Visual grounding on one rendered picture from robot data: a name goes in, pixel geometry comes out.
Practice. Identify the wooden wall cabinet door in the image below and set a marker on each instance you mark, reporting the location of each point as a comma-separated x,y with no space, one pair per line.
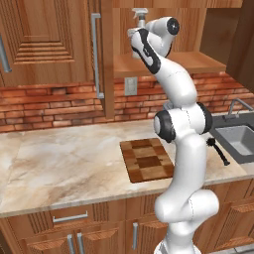
46,39

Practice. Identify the white spray bottle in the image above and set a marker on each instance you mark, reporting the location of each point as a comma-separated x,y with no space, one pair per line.
141,15

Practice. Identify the open wooden wall cabinet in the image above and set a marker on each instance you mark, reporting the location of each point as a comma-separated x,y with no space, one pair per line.
201,63

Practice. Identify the wooden base cabinet door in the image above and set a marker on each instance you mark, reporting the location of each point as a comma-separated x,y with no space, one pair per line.
149,234
105,239
234,221
46,244

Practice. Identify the open wooden cabinet door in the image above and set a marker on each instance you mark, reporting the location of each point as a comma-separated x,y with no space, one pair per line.
107,59

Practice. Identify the grey wall outlet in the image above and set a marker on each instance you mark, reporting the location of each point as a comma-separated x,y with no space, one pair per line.
131,86

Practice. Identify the wooden drawer front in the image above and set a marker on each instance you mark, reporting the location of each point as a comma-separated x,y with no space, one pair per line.
99,211

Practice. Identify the grey sink tap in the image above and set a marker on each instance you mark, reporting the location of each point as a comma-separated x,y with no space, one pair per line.
235,105

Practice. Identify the grey sink basin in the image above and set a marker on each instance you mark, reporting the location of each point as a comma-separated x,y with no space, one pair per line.
238,139

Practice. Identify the black dish brush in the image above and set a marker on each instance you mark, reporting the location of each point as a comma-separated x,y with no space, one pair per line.
219,152

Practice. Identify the checkered wooden cutting board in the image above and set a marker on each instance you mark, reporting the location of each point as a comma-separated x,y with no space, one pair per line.
147,160

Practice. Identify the dark open cabinet door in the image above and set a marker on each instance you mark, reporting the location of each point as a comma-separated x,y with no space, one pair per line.
243,43

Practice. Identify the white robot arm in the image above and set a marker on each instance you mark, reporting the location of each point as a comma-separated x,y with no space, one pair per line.
180,89

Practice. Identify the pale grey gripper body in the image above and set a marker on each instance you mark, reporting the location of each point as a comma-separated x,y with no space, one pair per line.
168,105

